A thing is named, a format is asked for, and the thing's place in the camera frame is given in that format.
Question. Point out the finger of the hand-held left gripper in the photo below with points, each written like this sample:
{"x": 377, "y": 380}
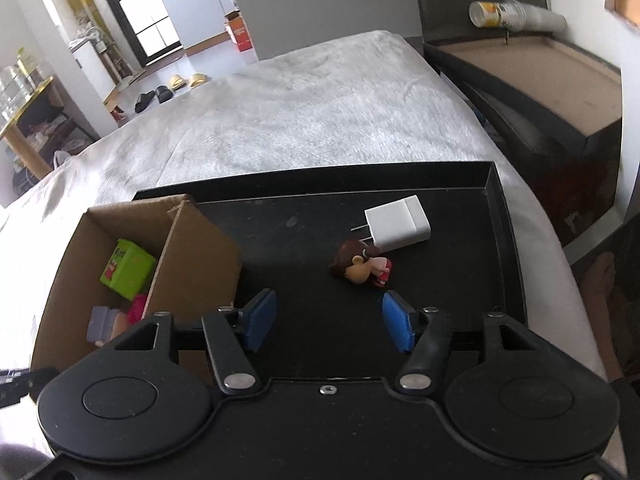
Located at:
{"x": 35, "y": 380}

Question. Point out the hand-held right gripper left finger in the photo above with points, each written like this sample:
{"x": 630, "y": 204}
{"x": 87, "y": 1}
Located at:
{"x": 260, "y": 317}

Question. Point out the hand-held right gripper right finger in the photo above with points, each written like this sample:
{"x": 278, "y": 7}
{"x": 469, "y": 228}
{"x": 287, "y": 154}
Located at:
{"x": 397, "y": 320}

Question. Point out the brown-haired figurine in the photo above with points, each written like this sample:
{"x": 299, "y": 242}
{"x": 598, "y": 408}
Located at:
{"x": 357, "y": 265}

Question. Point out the brown cardboard box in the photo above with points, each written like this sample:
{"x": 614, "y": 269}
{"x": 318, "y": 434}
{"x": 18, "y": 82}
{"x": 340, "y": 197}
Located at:
{"x": 200, "y": 245}

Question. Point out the white charger plug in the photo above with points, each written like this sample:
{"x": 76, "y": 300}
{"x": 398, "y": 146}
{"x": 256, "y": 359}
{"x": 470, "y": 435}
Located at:
{"x": 397, "y": 222}

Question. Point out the black tray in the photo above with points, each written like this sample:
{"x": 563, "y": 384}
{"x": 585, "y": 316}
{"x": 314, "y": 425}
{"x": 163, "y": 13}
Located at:
{"x": 310, "y": 220}

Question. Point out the green cube toy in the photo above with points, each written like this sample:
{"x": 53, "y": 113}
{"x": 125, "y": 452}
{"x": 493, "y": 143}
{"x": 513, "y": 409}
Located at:
{"x": 125, "y": 270}

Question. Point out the white fluffy blanket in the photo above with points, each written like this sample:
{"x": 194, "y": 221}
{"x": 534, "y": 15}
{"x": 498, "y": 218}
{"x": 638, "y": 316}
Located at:
{"x": 300, "y": 110}

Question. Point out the black slipper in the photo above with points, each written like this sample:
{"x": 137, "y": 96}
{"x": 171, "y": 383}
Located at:
{"x": 163, "y": 93}
{"x": 145, "y": 101}

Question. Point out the yellow slipper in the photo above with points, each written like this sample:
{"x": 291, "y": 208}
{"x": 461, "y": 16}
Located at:
{"x": 178, "y": 81}
{"x": 198, "y": 80}

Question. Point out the black storage box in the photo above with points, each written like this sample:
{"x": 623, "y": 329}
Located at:
{"x": 550, "y": 125}

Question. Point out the round yellow-legged table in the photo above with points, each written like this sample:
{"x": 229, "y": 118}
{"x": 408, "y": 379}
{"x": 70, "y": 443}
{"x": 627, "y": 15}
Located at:
{"x": 22, "y": 130}

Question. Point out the orange carton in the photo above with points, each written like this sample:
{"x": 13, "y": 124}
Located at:
{"x": 239, "y": 32}

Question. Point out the clear glass bottle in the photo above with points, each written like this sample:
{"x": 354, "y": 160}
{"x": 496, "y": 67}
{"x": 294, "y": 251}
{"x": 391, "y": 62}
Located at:
{"x": 10, "y": 92}
{"x": 27, "y": 72}

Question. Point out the white kitchen cabinet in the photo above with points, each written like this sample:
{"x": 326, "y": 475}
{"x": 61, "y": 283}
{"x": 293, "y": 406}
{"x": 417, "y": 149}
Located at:
{"x": 197, "y": 5}

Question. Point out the black-framed glass door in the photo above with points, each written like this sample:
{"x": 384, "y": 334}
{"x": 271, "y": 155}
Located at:
{"x": 140, "y": 10}

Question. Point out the stack of paper cups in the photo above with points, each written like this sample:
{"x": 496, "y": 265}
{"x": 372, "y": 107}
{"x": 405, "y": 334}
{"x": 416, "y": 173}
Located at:
{"x": 525, "y": 15}

